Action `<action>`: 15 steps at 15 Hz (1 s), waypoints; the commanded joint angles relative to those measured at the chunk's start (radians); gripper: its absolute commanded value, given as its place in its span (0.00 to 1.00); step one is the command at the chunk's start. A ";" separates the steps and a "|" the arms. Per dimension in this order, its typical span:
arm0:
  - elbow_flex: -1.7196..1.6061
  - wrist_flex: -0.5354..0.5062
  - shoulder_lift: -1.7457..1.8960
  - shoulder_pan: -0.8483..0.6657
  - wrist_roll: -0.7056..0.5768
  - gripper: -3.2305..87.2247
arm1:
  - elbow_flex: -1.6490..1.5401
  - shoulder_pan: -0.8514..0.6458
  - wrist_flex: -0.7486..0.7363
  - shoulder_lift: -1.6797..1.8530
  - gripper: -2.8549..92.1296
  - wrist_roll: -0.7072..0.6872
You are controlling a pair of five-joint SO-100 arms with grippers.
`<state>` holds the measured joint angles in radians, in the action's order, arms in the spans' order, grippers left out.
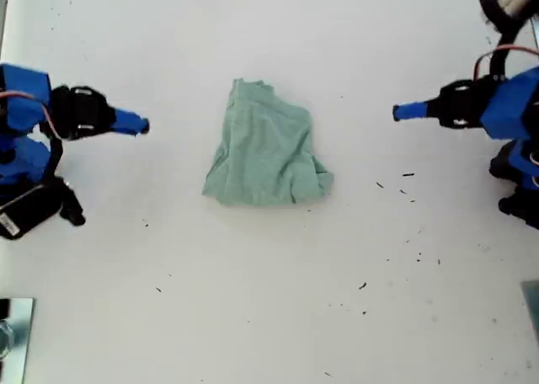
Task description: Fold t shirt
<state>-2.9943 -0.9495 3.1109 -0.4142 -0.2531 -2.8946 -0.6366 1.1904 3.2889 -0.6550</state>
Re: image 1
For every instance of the green t-shirt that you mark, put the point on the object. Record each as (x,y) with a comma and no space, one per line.
(265,156)

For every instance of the black camera stalk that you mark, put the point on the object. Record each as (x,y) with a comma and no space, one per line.
(499,60)
(57,156)

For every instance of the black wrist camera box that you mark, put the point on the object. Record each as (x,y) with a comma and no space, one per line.
(29,211)

